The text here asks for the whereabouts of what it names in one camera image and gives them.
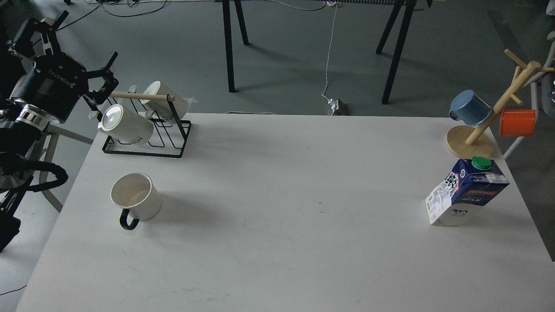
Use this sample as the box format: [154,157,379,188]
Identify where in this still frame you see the black table legs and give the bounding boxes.
[221,0,250,93]
[376,0,417,105]

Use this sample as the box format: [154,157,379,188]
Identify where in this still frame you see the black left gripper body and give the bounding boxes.
[10,57,88,123]

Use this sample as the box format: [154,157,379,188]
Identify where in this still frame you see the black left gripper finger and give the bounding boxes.
[37,10,69,55]
[85,52,119,105]

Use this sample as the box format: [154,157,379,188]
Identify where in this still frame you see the white mug black handle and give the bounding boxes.
[110,172,163,231]

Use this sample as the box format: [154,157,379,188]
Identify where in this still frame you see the black table legs right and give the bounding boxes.
[376,0,417,105]

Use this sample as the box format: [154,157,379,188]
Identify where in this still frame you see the white mug rear on rack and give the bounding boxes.
[140,81,190,125]

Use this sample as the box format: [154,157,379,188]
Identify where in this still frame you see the wooden mug tree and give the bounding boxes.
[445,49,554,158]

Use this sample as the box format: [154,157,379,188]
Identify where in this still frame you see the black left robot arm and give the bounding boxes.
[0,10,119,248]

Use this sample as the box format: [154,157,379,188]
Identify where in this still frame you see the grey office chair left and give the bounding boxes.
[38,123,95,213]

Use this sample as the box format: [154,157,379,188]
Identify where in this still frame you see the blue white milk carton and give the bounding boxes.
[424,156,510,227]

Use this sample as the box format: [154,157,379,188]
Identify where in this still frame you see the white power adapter on floor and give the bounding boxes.
[328,98,349,116]

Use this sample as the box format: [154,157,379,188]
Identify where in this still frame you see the blue mug on tree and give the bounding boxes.
[448,89,493,127]

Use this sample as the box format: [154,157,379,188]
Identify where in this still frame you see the orange mug on tree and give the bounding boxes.
[498,109,536,137]

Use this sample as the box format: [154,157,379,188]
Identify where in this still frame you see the white mug front on rack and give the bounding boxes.
[97,104,154,146]

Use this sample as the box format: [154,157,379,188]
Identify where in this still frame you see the black table legs left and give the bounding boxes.
[221,0,250,93]

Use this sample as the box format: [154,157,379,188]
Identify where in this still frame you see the white mug on rack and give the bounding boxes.
[97,104,154,146]
[140,81,190,125]

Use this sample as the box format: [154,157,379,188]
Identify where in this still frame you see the white cable on floor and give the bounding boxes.
[217,0,343,101]

